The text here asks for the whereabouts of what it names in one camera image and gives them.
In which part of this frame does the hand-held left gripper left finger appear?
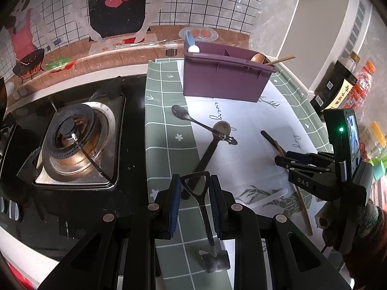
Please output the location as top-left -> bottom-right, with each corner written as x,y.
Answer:
36,174 -> 183,290

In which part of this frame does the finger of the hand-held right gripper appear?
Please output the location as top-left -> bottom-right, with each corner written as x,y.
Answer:
286,150 -> 335,166
275,155 -> 330,175

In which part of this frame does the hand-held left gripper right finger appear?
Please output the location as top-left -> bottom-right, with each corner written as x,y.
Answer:
210,174 -> 353,290

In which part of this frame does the black loop-handled utensil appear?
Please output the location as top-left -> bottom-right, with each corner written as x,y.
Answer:
180,171 -> 231,274

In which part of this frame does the black handled spoon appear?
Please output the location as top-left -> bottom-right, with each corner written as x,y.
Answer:
260,130 -> 286,155

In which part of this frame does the translucent white spoon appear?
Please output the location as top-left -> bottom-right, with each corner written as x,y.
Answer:
251,188 -> 289,209

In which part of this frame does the wooden chopstick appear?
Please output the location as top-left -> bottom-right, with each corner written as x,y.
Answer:
276,143 -> 313,236
268,55 -> 295,66

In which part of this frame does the silver spoon with black handle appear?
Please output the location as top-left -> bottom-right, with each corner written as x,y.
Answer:
183,121 -> 232,200

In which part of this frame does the black metal spoon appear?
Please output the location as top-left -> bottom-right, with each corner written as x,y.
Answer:
171,105 -> 238,146

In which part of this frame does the purple utensil box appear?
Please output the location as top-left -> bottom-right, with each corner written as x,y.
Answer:
183,42 -> 276,103

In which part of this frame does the person's right forearm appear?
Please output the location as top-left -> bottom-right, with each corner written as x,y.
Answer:
342,198 -> 387,290

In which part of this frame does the person's right hand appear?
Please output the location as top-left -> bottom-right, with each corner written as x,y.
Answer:
314,202 -> 345,250

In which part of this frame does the chili jar with yellow lid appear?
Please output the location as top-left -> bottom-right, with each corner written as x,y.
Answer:
360,121 -> 387,160

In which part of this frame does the pink plastic colander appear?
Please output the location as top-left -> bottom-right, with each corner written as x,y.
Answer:
375,181 -> 387,203

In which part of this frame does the dark soy sauce bottle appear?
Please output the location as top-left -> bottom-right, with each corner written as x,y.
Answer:
310,51 -> 362,114

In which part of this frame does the red chili bottle orange cap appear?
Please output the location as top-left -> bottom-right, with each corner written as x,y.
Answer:
345,60 -> 377,112

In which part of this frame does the green and white tablecloth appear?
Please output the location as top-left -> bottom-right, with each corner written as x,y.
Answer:
144,57 -> 345,281

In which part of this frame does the black gas stove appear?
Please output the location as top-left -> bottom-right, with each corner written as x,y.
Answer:
0,75 -> 158,263

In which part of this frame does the white vent grille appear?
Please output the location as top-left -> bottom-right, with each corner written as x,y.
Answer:
345,0 -> 368,58

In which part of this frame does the cartoon wall poster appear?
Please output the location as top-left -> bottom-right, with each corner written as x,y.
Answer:
0,0 -> 263,97

